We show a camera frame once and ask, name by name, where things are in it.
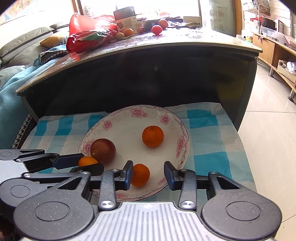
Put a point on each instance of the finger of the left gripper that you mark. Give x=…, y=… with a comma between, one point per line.
x=94, y=170
x=37, y=160

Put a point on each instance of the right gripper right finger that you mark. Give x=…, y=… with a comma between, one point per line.
x=187, y=182

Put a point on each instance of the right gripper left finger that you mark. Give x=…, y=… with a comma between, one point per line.
x=109, y=182

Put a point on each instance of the orange mandarin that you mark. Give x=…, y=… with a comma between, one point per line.
x=87, y=160
x=152, y=136
x=140, y=176

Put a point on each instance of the large dark red plum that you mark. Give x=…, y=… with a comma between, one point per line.
x=103, y=150

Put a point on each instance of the blue white checkered tablecloth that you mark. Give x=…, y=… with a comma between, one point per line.
x=214, y=141

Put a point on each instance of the teal sofa blanket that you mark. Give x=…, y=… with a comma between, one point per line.
x=13, y=112

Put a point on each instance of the grey sofa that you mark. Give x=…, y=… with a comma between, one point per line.
x=21, y=52

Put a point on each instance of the dark coffee table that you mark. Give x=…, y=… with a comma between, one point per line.
x=180, y=66

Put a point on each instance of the yellow cushion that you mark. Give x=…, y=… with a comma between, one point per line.
x=51, y=41

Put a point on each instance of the red green snack bag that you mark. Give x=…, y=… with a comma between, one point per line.
x=87, y=40

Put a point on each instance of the red plastic bag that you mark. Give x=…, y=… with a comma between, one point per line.
x=79, y=23

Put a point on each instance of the red tomato on table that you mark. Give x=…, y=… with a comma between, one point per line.
x=156, y=30

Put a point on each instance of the wooden tv cabinet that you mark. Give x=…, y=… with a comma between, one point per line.
x=278, y=57

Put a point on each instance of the cardboard box on table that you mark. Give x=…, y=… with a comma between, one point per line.
x=125, y=18

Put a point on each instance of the orange fruit on table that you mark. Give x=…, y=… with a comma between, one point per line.
x=163, y=23

